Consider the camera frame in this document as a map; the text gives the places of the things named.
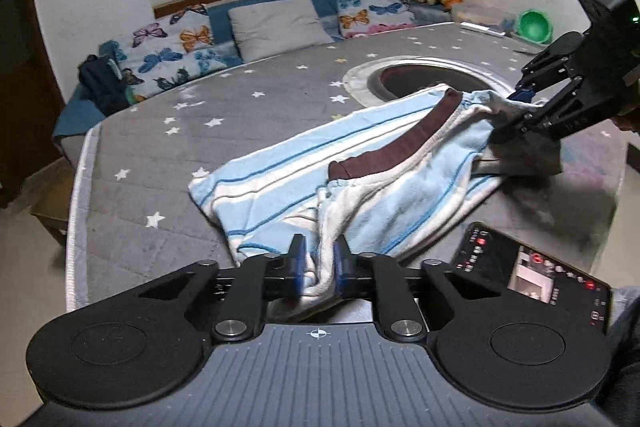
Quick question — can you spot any blue white striped garment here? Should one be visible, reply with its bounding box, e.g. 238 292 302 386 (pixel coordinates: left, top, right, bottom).
189 84 562 317

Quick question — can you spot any green plastic bowl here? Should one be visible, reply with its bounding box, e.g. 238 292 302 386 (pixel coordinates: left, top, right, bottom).
515 9 553 44

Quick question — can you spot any grey star pattern table cover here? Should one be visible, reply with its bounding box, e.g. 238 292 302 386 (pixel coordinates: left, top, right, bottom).
66 23 626 317

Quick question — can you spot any smartphone with lit screen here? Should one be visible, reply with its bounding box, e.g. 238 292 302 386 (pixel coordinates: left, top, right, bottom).
451 221 612 333

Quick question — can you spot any round induction cooker in table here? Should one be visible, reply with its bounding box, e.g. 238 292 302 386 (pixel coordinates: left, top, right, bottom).
367 64 489 102

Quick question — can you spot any right butterfly print pillow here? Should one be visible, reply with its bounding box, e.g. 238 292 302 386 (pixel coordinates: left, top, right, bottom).
336 0 414 39

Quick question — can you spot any butterfly print pillow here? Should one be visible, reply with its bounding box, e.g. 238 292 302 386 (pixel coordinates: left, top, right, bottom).
99 4 242 105
336 0 414 39

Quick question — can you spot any small wooden stool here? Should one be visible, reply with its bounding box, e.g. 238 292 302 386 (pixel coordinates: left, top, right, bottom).
30 167 75 248

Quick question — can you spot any left butterfly print pillow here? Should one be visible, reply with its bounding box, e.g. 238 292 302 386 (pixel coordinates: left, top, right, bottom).
99 4 242 105

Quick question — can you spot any grey plain pillow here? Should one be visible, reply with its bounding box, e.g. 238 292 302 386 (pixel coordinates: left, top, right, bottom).
228 0 334 62

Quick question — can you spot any dark backpack on bench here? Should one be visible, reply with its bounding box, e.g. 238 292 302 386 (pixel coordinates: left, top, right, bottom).
78 54 130 116

